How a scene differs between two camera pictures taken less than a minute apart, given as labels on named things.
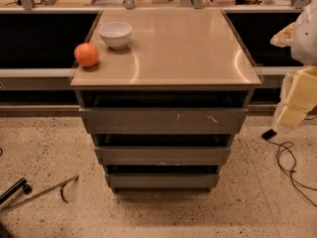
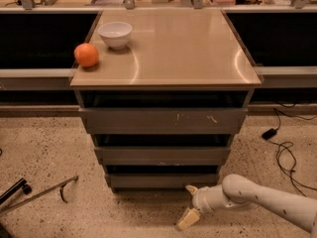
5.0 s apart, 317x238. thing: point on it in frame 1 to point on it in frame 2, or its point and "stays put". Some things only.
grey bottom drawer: [161, 180] stays put
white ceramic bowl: [115, 34] stays put
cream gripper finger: [291, 116] to [190, 217]
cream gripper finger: [284, 38] to [192, 189]
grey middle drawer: [162, 155] stays put
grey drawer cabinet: [162, 110] stays put
